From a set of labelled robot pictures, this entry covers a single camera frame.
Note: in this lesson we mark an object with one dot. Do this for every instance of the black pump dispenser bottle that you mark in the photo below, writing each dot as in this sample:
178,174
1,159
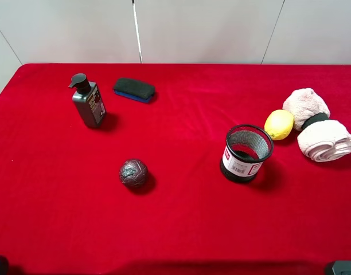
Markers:
88,100

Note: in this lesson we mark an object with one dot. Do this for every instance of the yellow lemon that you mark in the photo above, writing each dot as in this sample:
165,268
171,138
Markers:
279,124

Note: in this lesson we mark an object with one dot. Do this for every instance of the dark maroon ball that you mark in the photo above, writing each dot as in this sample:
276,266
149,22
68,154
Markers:
133,173

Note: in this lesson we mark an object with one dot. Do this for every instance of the black mesh pen holder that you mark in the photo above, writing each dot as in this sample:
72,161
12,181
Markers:
247,147

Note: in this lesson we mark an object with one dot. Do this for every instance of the pink towel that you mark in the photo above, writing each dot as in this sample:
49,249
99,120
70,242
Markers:
320,138

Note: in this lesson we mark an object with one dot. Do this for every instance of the black blue whiteboard eraser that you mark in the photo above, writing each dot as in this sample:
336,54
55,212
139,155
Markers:
133,89

